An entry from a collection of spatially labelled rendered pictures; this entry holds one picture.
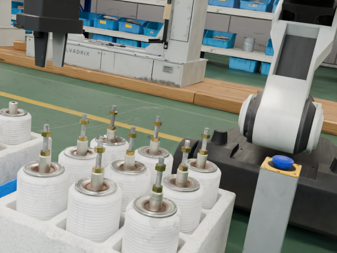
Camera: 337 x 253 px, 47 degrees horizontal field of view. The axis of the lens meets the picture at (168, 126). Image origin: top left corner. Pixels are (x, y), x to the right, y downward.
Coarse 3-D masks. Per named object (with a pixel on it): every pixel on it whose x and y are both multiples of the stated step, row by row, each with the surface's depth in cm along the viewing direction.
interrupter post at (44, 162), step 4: (40, 156) 72; (44, 156) 72; (48, 156) 72; (40, 160) 72; (44, 160) 72; (48, 160) 72; (40, 164) 72; (44, 164) 72; (48, 164) 73; (40, 168) 72; (44, 168) 72; (48, 168) 73
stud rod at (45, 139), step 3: (45, 126) 71; (48, 126) 71; (45, 129) 71; (48, 129) 71; (45, 138) 71; (48, 138) 72; (45, 141) 71; (48, 141) 72; (45, 144) 72; (45, 147) 72; (45, 150) 72
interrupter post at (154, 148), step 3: (150, 141) 89; (150, 144) 89; (153, 144) 89; (156, 144) 89; (150, 147) 90; (153, 147) 89; (156, 147) 89; (150, 150) 90; (153, 150) 89; (156, 150) 90; (150, 153) 90; (153, 153) 90; (156, 153) 90
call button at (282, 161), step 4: (276, 156) 75; (280, 156) 75; (284, 156) 75; (272, 160) 74; (276, 160) 73; (280, 160) 73; (284, 160) 73; (288, 160) 73; (292, 160) 74; (276, 164) 74; (280, 164) 73; (284, 164) 72; (288, 164) 72; (292, 164) 73; (284, 168) 73; (288, 168) 73
